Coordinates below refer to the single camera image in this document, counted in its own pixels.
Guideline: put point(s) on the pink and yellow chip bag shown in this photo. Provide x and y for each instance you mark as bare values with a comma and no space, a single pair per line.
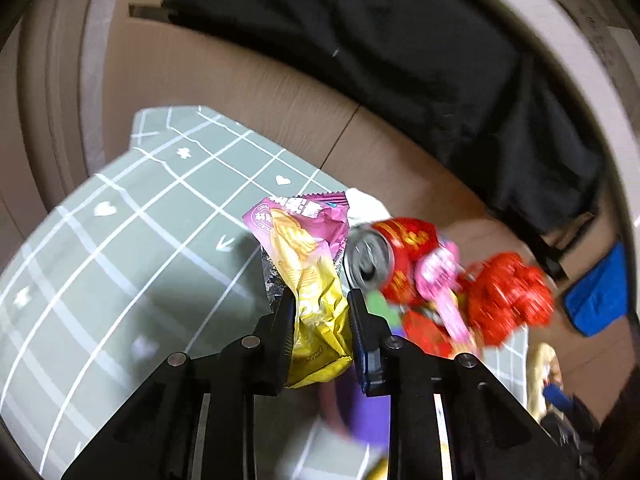
300,260

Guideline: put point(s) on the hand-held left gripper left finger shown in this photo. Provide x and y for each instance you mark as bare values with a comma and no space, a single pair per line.
279,341

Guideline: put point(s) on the purple plastic object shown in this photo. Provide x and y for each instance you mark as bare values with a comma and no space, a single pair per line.
370,420

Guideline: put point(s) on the crumpled red wrapper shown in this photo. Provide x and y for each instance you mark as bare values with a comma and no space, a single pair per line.
510,295

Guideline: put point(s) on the blue cloth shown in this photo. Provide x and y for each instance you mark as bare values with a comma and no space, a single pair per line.
597,295

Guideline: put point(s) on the pink snack wrapper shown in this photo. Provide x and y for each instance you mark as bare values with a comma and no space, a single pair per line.
441,270

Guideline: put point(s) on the red drink can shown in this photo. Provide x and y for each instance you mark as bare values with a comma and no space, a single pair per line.
400,245

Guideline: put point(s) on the pale yellow cloth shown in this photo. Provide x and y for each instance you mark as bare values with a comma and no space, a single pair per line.
542,380

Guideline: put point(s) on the white tissue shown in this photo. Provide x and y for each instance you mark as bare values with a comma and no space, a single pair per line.
362,205

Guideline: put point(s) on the black jacket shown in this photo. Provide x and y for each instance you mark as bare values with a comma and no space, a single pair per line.
375,60

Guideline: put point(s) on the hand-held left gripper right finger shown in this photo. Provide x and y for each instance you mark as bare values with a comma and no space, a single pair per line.
363,346

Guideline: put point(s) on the green checked tablecloth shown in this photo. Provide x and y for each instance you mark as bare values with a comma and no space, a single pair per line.
125,260

